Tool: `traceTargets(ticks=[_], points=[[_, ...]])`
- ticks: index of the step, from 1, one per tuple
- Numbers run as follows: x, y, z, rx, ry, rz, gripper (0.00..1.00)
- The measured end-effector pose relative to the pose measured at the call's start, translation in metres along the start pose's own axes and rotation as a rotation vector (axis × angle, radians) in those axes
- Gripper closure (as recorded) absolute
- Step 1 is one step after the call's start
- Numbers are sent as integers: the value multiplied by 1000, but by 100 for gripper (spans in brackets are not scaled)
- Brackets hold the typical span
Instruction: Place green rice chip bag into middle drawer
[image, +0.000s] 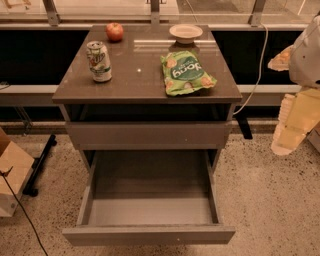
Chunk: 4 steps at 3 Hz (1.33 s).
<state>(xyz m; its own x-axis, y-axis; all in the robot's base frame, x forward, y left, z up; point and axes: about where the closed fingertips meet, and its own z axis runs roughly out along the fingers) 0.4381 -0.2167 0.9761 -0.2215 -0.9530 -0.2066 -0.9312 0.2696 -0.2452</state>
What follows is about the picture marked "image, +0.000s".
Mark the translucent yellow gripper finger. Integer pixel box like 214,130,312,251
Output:
271,89,320,156
267,45,293,71

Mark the green rice chip bag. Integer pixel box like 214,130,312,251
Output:
160,51,217,96

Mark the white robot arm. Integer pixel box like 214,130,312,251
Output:
268,15,320,156

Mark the closed grey top drawer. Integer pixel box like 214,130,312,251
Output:
66,122,231,150

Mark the grey drawer cabinet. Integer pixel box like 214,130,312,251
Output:
53,25,241,167

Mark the open grey middle drawer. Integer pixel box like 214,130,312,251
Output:
63,150,235,246

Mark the black table leg foot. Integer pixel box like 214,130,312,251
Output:
234,108,253,140

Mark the white shallow bowl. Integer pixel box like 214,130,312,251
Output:
169,24,203,44

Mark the red apple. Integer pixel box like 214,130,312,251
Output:
105,22,124,42

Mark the green white soda can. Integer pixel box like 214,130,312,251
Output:
86,41,112,82

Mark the black metal stand leg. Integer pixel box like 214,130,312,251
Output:
23,134,57,197

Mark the cardboard box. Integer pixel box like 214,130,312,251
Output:
0,128,34,217

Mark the white power cable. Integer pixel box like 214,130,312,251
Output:
232,23,270,117

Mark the thin black cable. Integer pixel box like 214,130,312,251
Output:
0,170,50,256

